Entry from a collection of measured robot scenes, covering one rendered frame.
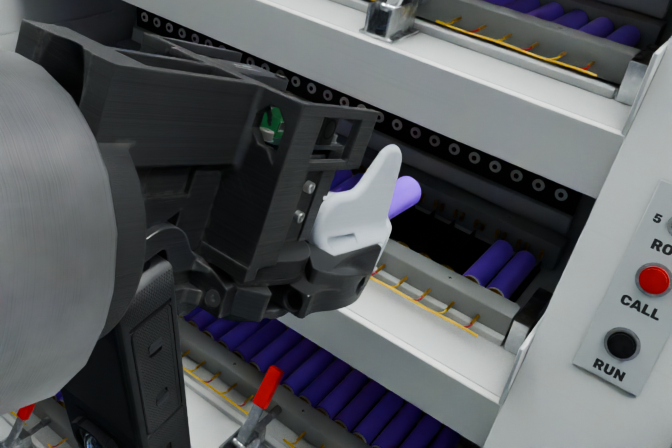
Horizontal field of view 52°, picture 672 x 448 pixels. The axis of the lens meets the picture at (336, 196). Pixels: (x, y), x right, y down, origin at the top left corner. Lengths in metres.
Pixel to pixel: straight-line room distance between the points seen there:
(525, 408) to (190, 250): 0.30
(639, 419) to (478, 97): 0.22
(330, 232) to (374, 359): 0.24
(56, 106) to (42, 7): 0.67
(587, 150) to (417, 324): 0.18
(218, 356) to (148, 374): 0.44
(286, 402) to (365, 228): 0.36
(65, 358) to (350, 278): 0.13
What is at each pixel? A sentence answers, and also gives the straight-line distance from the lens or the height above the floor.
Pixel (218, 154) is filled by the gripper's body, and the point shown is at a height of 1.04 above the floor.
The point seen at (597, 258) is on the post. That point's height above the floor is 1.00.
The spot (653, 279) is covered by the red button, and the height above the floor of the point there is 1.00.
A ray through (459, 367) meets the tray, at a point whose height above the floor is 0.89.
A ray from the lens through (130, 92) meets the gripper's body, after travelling 0.18.
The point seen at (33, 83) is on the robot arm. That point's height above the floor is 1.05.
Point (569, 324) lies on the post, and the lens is 0.45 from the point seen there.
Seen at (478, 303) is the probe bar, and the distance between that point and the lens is 0.51.
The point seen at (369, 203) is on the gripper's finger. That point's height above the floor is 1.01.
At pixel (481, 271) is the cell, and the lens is 0.55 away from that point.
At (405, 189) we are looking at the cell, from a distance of 0.39.
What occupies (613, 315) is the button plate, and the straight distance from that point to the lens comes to 0.44.
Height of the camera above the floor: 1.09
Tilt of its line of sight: 15 degrees down
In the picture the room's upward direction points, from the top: 19 degrees clockwise
